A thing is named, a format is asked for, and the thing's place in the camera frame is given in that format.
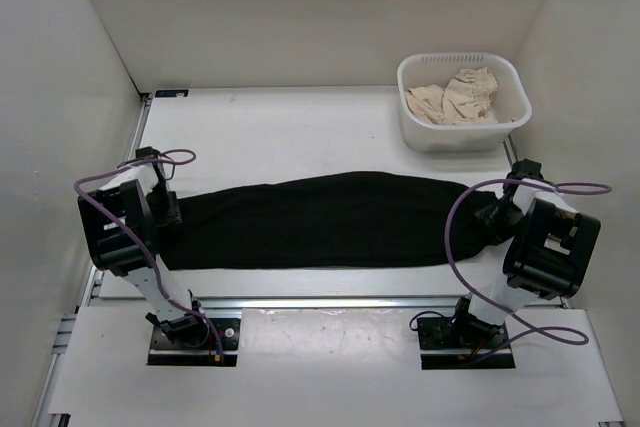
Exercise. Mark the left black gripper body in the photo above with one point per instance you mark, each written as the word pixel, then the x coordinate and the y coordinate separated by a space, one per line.
pixel 163 205

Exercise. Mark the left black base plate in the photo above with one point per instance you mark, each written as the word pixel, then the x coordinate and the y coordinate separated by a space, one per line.
pixel 200 349

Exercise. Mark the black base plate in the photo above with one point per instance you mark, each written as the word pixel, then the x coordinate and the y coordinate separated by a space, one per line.
pixel 441 348
pixel 200 349

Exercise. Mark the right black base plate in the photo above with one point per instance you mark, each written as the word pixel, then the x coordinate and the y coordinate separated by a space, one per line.
pixel 441 348

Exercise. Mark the small dark label sticker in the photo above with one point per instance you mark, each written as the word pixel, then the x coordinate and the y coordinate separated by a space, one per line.
pixel 171 93

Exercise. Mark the aluminium frame rail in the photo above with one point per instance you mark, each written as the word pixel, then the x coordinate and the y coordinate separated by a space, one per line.
pixel 307 303

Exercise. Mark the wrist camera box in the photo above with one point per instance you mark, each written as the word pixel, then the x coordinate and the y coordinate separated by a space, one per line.
pixel 146 153
pixel 526 169

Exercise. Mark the beige trousers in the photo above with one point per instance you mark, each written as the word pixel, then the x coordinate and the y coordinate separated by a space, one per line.
pixel 466 100

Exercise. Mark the black trousers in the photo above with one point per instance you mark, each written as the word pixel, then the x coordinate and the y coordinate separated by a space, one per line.
pixel 353 219

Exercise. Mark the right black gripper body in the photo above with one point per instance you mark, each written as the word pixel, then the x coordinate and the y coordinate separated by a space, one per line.
pixel 501 219

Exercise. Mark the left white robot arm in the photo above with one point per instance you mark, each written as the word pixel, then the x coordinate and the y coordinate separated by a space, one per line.
pixel 121 213

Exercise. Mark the white plastic basket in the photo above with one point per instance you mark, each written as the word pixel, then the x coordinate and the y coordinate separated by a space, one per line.
pixel 510 110

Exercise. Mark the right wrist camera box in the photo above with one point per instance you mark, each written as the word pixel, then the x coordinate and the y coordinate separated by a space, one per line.
pixel 526 169

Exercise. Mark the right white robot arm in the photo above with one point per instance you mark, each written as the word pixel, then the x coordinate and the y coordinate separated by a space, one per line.
pixel 551 245

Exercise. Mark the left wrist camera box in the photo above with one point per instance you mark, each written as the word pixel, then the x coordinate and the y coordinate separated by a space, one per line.
pixel 146 153

